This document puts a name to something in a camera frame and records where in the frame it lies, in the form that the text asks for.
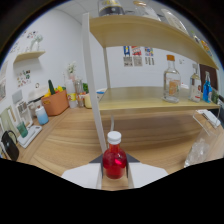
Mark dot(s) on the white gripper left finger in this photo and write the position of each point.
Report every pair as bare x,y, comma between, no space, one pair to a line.
85,175

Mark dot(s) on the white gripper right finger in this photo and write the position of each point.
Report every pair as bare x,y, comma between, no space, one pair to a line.
146,173

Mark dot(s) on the red liquid small bottle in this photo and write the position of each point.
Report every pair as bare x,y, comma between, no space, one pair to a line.
114,160

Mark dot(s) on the orange cap clear bottle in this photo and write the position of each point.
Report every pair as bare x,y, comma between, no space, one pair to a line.
172,83

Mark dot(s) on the green measuring cup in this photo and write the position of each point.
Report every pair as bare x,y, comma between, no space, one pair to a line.
22,130

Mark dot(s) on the white kitchen scale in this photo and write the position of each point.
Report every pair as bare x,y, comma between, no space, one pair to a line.
31,136

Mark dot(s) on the orange storage basket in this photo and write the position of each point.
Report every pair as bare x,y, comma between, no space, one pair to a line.
55,105

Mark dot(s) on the black kettle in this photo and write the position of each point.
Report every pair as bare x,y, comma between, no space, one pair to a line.
10,150

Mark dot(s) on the white yellow cylindrical container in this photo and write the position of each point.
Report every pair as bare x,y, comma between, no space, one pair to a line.
71,95

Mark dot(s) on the white notebook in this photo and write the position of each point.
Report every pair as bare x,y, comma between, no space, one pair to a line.
210,117

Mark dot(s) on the clear bottle red label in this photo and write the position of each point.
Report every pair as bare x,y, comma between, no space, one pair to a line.
195,86

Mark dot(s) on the blue bottle white label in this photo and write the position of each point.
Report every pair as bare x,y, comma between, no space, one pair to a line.
207,88

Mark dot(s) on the brown door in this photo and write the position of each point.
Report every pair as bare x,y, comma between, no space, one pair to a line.
213,75

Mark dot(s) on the two-tier wooden shelf rack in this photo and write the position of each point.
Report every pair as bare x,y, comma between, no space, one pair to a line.
143,33

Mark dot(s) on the white figurine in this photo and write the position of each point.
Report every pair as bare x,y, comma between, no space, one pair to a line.
36,42

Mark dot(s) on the large white bottle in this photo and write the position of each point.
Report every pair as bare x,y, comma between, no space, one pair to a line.
175,20

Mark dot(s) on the glass jar cork lid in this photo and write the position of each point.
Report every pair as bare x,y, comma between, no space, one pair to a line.
146,12

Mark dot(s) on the black tall drink can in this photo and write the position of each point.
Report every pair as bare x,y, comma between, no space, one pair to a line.
110,8

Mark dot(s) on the colourful wall sticker sheet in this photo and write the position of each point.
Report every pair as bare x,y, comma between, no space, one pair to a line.
23,78

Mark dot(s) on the white wall switch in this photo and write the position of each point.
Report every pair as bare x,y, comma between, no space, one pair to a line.
182,61

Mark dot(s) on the colourful wall poster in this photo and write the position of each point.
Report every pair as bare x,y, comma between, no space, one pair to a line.
148,51

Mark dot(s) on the red wall poster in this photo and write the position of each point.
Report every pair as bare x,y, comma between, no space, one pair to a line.
136,50

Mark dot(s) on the blue wall poster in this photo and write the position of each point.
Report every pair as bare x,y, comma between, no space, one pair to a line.
126,50

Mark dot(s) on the wooden wall shelf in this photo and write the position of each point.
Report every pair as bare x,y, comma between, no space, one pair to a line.
29,56

